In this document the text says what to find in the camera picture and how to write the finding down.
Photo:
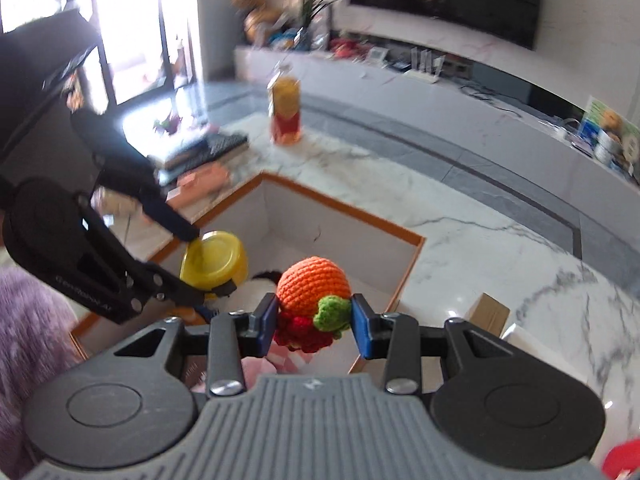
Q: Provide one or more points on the white flat box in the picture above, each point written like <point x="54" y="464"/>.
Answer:
<point x="522" y="339"/>

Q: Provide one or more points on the orange rimmed white storage box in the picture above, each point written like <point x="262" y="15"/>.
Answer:
<point x="280" y="222"/>

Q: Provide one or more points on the pink striped white plush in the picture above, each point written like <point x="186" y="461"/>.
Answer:
<point x="248" y="295"/>

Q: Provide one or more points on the orange crocheted fruit toy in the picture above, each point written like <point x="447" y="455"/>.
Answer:
<point x="315" y="305"/>

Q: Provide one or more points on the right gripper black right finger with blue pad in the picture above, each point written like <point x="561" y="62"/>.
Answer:
<point x="392" y="337"/>

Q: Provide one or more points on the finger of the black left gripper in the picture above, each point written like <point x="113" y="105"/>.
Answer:
<point x="124" y="170"/>

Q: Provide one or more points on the yellow round lid toy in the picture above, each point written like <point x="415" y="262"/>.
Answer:
<point x="215" y="263"/>

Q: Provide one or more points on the pink cloth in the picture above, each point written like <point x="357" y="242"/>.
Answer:
<point x="279" y="360"/>

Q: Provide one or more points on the green potted plant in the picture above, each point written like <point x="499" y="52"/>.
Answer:
<point x="307" y="11"/>

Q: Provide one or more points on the bottle of orange drink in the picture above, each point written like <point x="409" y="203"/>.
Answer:
<point x="284" y="106"/>

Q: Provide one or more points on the black keyboard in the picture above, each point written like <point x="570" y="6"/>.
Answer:
<point x="211" y="148"/>

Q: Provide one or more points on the white marble tv console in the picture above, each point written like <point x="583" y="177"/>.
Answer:
<point x="511" y="139"/>

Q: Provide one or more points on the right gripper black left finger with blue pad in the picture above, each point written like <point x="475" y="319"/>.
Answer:
<point x="236" y="335"/>

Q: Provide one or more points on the small cardboard box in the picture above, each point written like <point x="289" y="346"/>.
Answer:
<point x="489" y="314"/>

